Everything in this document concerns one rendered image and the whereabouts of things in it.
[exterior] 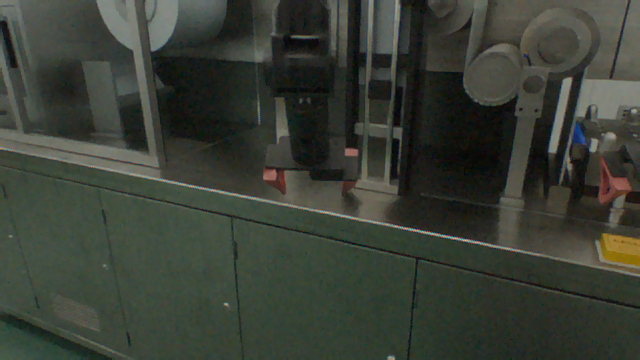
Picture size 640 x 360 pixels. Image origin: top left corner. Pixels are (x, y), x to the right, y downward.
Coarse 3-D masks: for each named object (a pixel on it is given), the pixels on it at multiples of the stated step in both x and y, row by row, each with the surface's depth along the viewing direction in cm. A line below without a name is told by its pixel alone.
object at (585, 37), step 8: (560, 16) 90; (568, 16) 90; (544, 24) 92; (552, 24) 91; (560, 24) 91; (568, 24) 90; (576, 24) 90; (536, 32) 93; (544, 32) 92; (584, 32) 90; (536, 40) 93; (584, 40) 90; (528, 48) 95; (536, 48) 94; (584, 48) 90; (536, 56) 94; (576, 56) 91; (584, 56) 91; (536, 64) 95; (544, 64) 94; (552, 64) 94; (560, 64) 93; (568, 64) 93; (576, 64) 92
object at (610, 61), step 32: (256, 0) 154; (512, 0) 122; (544, 0) 119; (576, 0) 116; (608, 0) 113; (256, 32) 158; (512, 32) 124; (608, 32) 115; (448, 64) 134; (608, 64) 117
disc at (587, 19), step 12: (552, 12) 91; (564, 12) 90; (576, 12) 89; (540, 24) 92; (588, 24) 89; (528, 36) 94; (588, 60) 91; (552, 72) 95; (564, 72) 94; (576, 72) 93
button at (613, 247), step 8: (600, 240) 83; (608, 240) 80; (616, 240) 80; (624, 240) 80; (632, 240) 80; (608, 248) 78; (616, 248) 78; (624, 248) 78; (632, 248) 78; (608, 256) 78; (616, 256) 77; (624, 256) 76; (632, 256) 76; (632, 264) 76
